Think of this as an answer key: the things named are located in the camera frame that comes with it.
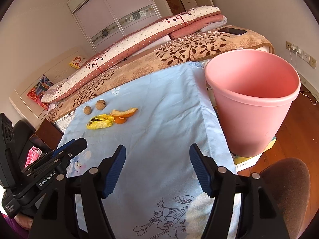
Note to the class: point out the brown wooden nightstand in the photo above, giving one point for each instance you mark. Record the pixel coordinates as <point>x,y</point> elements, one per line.
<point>49,134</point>

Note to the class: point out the beige leaf-patterned blanket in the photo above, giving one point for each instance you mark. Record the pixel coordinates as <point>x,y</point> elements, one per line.
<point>174,52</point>

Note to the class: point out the pink patterned cloth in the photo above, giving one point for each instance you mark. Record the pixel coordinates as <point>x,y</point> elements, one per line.
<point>33,156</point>

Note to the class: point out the white folded cloth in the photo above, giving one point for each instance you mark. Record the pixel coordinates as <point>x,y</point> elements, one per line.
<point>219,23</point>

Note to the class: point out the pink folded blanket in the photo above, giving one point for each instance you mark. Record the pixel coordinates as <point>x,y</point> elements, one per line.
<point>199,25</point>

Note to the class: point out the polka dot floral quilt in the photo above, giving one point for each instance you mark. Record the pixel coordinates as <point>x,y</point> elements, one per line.
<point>139,42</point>

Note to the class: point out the brown walnut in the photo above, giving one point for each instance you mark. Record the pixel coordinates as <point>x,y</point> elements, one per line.
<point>100,104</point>
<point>87,110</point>

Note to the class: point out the white sliding-door wardrobe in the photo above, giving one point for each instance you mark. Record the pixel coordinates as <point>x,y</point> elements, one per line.
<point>112,7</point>

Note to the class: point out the white bed frame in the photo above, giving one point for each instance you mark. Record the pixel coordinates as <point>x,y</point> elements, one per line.
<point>268,48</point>

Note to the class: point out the yellow foil wrapper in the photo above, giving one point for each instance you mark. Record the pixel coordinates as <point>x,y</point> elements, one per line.
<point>99,122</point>

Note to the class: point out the black smartphone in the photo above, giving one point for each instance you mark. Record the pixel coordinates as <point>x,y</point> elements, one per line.
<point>233,31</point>

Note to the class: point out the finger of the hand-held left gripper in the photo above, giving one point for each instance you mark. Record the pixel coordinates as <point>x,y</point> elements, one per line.
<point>74,150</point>
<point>62,147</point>

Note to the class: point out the pink plastic bucket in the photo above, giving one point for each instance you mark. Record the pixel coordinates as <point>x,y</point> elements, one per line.
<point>249,119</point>

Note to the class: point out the light blue floral cloth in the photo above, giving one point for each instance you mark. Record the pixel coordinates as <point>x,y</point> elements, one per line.
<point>162,109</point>

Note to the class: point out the person's left forearm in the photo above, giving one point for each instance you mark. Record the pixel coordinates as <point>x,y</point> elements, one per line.
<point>11,230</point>

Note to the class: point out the orange peel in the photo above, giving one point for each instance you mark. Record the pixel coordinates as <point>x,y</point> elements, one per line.
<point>122,115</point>

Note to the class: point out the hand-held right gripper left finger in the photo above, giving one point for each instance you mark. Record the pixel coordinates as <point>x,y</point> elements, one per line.
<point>114,171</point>

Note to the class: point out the brown upholstered stool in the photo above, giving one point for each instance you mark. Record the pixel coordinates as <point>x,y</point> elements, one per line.
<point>289,191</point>

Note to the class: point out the colourful printed pillow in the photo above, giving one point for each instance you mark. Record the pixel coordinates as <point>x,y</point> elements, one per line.
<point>39,89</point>

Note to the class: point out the yellow floral pillow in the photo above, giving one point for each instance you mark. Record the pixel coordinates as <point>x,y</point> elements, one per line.
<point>78,61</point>

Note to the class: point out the white bed headboard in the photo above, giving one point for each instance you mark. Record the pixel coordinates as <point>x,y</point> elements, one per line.
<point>62,62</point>

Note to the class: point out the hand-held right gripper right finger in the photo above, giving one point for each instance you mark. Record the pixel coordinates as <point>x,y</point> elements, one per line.
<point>199,171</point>

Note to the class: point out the person's left hand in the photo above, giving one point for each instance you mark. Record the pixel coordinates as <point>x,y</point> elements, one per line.
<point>23,221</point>

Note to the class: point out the black chair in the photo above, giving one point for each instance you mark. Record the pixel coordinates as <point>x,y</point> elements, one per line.
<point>22,134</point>

